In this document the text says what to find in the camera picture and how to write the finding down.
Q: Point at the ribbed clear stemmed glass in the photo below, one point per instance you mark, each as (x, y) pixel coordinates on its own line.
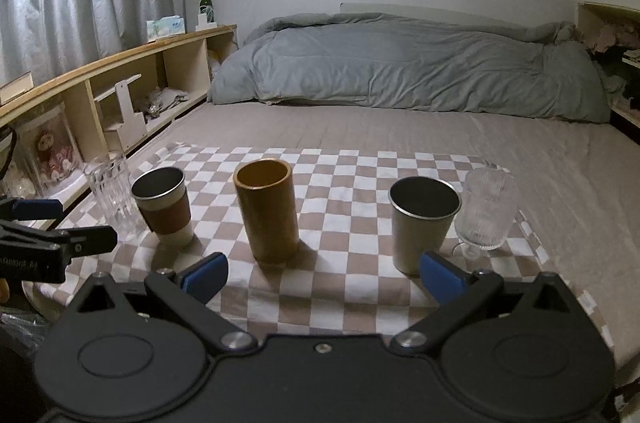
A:
(486, 215)

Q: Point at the grey duvet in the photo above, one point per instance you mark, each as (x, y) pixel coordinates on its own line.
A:
(410, 63)

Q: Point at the pile of clothes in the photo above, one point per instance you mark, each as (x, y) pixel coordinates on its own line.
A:
(612, 40)

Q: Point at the wooden side shelf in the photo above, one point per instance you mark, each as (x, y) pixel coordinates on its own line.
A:
(600, 15)

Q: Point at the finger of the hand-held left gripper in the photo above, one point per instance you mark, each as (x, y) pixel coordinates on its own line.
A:
(82, 241)
(31, 207)

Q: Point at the doll in clear box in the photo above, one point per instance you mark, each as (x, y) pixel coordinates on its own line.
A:
(49, 148)

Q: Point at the wooden bedside shelf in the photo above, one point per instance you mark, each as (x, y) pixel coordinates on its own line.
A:
(150, 53)

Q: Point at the grey crumpled cloth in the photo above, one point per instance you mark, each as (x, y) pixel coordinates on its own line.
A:
(162, 102)

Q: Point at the white headboard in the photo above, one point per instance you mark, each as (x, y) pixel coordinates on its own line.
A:
(450, 10)

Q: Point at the flat beige box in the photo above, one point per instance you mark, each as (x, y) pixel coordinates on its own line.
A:
(15, 87)

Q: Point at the beige checkered cloth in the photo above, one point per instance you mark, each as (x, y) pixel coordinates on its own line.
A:
(345, 203)

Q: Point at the grey curtain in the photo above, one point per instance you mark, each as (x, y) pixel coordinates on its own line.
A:
(75, 23)

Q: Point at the wooden tool caddy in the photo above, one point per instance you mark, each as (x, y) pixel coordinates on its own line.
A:
(127, 118)

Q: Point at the green glass bottle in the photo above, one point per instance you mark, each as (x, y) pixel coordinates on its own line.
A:
(204, 2)

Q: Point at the small white box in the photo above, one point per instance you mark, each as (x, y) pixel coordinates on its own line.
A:
(205, 20)

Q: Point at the clear faceted glass cup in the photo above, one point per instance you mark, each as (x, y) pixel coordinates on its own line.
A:
(111, 195)

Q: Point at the tall bamboo cup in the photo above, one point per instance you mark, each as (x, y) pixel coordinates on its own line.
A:
(270, 223)

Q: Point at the tissue box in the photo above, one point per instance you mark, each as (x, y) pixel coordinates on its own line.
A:
(166, 28)

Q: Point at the steel cup with brown sleeve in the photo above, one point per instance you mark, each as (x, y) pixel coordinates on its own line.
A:
(164, 215)

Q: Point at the plain steel cup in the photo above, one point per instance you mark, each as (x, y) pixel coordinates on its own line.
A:
(417, 238)

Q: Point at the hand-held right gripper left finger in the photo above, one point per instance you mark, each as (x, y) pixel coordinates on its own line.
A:
(204, 277)

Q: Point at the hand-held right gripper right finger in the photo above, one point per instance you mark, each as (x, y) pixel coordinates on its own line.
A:
(443, 279)

